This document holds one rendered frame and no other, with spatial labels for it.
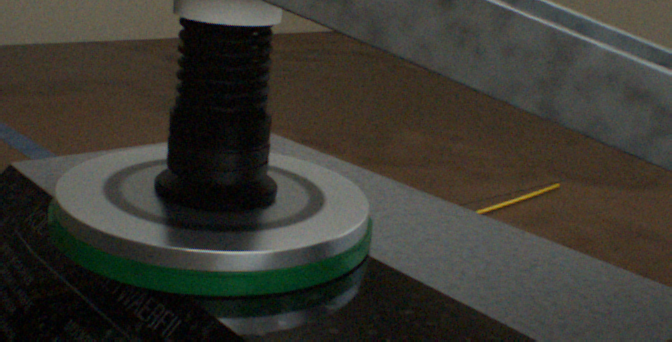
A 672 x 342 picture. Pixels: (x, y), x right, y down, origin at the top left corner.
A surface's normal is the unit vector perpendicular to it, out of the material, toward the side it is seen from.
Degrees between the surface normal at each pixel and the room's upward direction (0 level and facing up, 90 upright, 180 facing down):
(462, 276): 0
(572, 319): 0
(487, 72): 90
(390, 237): 0
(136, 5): 90
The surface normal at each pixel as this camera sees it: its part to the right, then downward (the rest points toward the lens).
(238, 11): 0.27, 0.30
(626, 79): -0.22, 0.25
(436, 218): 0.10, -0.95
